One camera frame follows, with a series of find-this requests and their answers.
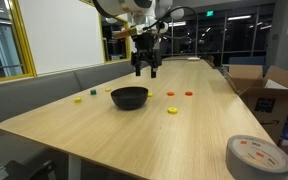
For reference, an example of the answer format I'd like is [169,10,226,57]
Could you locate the white paper sheet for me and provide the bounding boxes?
[263,78,288,90]

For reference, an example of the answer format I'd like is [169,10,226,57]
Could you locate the long wooden table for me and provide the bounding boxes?
[162,55,212,63]

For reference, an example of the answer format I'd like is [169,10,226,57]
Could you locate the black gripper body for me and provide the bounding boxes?
[135,32,159,63]

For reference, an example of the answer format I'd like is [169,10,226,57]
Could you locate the yellow disc with hole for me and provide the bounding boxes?
[167,106,179,115]

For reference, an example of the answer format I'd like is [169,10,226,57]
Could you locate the white table leg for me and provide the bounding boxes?
[67,153,82,180]

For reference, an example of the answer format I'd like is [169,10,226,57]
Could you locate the large open cardboard box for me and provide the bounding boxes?
[226,64,288,144]

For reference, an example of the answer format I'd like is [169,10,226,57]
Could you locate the blue sofa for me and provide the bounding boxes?
[228,55,267,66]

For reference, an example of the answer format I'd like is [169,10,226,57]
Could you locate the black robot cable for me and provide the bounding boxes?
[143,5,199,43]

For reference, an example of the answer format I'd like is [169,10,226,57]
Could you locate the yellow framed window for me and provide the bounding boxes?
[0,0,38,85]
[80,0,132,64]

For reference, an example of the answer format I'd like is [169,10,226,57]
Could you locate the white globe pendant lamp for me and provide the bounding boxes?
[157,0,174,9]
[153,7,167,19]
[169,5,186,20]

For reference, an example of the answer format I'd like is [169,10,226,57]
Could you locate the white board panel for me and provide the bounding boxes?
[17,0,106,77]

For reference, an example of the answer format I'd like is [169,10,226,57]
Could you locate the grey bench sofa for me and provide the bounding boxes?
[0,56,160,180]

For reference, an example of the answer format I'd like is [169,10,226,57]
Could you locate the wooden camera mount plate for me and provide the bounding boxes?
[113,29,142,40]

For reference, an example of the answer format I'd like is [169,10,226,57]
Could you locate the black bowl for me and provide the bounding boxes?
[110,86,149,111]

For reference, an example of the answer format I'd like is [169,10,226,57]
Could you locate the wooden chair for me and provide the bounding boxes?
[205,54,216,68]

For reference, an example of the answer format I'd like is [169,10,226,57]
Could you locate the grey duct tape roll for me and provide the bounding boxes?
[225,134,288,180]

